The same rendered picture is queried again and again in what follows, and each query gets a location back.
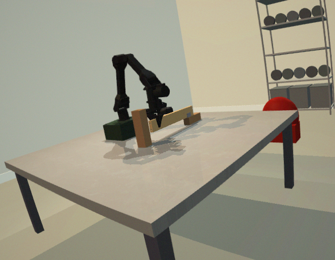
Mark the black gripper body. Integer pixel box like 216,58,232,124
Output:
146,97,173,116

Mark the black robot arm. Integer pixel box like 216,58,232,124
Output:
112,53,170,121

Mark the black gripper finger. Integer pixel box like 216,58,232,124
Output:
155,114,164,128
147,114,156,120

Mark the long wooden rail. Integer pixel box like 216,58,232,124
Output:
148,106,194,132

